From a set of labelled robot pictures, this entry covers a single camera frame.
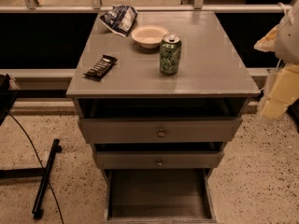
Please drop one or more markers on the blue white chip bag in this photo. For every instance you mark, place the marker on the blue white chip bag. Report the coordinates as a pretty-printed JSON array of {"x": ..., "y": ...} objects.
[{"x": 119, "y": 20}]

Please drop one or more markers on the green soda can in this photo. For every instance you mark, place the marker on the green soda can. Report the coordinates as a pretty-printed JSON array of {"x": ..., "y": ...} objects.
[{"x": 170, "y": 49}]

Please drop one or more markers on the black snack bar wrapper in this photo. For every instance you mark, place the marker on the black snack bar wrapper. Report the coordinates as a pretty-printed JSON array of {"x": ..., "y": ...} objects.
[{"x": 101, "y": 68}]

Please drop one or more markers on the grey drawer cabinet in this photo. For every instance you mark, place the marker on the grey drawer cabinet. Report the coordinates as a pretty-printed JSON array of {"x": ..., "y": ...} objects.
[{"x": 211, "y": 81}]

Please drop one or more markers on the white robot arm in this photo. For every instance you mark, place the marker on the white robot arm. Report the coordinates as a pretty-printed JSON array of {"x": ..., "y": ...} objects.
[{"x": 287, "y": 42}]

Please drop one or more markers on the metal railing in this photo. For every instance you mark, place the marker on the metal railing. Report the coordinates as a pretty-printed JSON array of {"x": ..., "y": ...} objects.
[{"x": 93, "y": 3}]

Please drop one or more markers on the white bowl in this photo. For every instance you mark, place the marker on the white bowl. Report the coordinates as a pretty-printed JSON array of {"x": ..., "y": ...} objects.
[{"x": 149, "y": 36}]

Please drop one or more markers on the top grey drawer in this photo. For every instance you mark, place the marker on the top grey drawer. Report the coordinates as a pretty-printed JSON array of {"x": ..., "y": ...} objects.
[{"x": 137, "y": 131}]

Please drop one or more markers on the bottom open drawer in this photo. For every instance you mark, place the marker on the bottom open drawer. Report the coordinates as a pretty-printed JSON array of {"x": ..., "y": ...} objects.
[{"x": 166, "y": 196}]

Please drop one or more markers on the black stand base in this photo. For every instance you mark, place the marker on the black stand base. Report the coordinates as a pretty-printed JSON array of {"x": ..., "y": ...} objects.
[{"x": 43, "y": 173}]

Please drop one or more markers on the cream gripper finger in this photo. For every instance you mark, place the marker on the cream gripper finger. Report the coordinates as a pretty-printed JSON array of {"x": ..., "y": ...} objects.
[
  {"x": 268, "y": 42},
  {"x": 281, "y": 90}
]

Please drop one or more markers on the middle grey drawer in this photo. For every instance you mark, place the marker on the middle grey drawer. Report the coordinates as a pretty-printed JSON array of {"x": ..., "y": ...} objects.
[{"x": 157, "y": 159}]

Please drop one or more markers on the grey drawer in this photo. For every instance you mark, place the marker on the grey drawer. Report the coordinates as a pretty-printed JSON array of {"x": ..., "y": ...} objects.
[
  {"x": 157, "y": 159},
  {"x": 137, "y": 131}
]

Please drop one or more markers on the black object at left edge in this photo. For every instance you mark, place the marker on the black object at left edge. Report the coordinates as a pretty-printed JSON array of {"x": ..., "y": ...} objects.
[{"x": 7, "y": 97}]

